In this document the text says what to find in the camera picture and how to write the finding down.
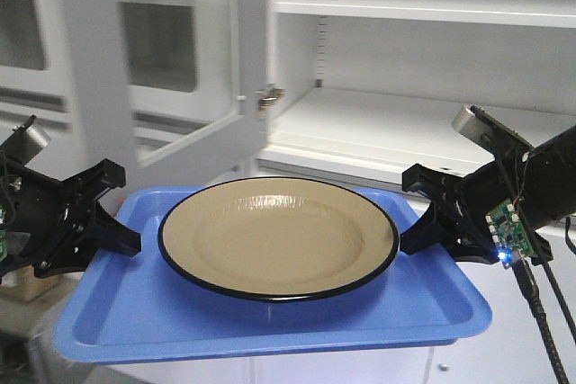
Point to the green circuit board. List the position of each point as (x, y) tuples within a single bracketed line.
[(3, 244), (508, 234)]

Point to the beige plate black rim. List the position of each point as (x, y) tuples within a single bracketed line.
[(278, 239)]

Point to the white cabinet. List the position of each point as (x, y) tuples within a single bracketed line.
[(364, 98)]

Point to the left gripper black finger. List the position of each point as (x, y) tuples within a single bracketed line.
[(93, 183), (110, 234)]

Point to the white upper cabinet shelf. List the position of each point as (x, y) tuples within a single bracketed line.
[(531, 13)]

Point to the white glass cabinet door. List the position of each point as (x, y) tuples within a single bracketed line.
[(166, 86)]

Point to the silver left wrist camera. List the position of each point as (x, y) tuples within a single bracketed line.
[(26, 142)]

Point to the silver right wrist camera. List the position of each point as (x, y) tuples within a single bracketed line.
[(474, 123)]

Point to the blue plastic tray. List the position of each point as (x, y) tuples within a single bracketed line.
[(127, 310)]

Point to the green left circuit board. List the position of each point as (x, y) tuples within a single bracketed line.
[(3, 244)]

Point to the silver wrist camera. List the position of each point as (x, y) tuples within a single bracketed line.
[(474, 123), (26, 142)]

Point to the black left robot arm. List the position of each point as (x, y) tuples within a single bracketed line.
[(6, 222)]

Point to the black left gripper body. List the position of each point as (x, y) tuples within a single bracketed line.
[(49, 221)]

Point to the green right circuit board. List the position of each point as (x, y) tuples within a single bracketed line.
[(508, 234)]

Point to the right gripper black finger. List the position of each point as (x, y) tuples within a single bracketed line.
[(439, 187), (430, 229)]

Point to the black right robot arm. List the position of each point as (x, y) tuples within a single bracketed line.
[(541, 180)]

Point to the metal door hinge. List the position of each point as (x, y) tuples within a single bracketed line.
[(268, 96)]

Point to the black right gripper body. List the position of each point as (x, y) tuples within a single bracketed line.
[(473, 196)]

